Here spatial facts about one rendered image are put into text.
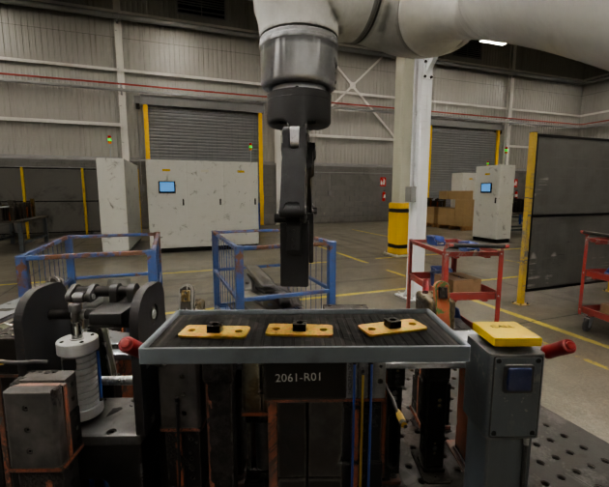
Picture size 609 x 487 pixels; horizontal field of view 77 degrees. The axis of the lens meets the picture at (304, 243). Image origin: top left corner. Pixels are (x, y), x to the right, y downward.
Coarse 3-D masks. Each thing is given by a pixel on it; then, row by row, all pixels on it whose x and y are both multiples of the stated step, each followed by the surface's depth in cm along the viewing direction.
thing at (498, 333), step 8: (480, 328) 50; (488, 328) 50; (496, 328) 50; (504, 328) 50; (512, 328) 50; (520, 328) 50; (488, 336) 48; (496, 336) 47; (504, 336) 47; (512, 336) 47; (520, 336) 47; (528, 336) 47; (536, 336) 47; (496, 344) 46; (504, 344) 46; (512, 344) 46; (520, 344) 46; (528, 344) 46; (536, 344) 46
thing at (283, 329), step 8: (296, 320) 49; (304, 320) 49; (272, 328) 49; (280, 328) 49; (288, 328) 49; (296, 328) 47; (304, 328) 47; (312, 328) 49; (320, 328) 49; (328, 328) 49; (296, 336) 46; (304, 336) 46; (312, 336) 46; (320, 336) 46; (328, 336) 46
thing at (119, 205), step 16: (96, 160) 762; (112, 160) 769; (112, 176) 773; (128, 176) 827; (112, 192) 777; (128, 192) 817; (112, 208) 781; (128, 208) 807; (112, 224) 785; (128, 224) 798; (112, 240) 788; (128, 240) 797
